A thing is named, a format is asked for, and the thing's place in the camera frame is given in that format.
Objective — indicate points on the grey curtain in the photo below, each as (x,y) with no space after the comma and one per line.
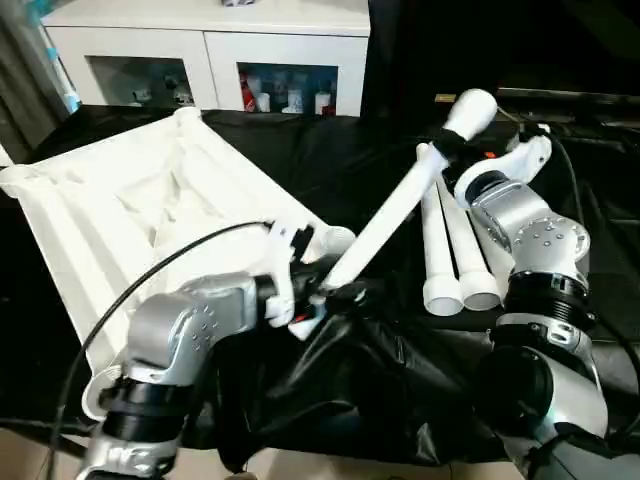
(25,60)

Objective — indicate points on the white bottle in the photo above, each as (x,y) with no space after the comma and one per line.
(322,102)

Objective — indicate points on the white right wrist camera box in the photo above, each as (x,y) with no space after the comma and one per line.
(525,155)

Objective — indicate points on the black mat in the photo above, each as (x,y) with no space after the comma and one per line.
(350,400)

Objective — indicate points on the gold label plate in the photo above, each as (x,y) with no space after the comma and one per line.
(445,98)

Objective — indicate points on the silver metal rail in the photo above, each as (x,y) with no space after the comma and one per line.
(580,97)

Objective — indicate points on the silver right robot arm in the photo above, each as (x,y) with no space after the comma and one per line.
(540,250)

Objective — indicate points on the white cabinet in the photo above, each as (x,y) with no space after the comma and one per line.
(200,40)

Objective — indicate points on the red bottle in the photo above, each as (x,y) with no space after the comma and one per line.
(247,95)

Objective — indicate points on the white plastic table top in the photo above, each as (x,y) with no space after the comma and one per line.
(120,200)

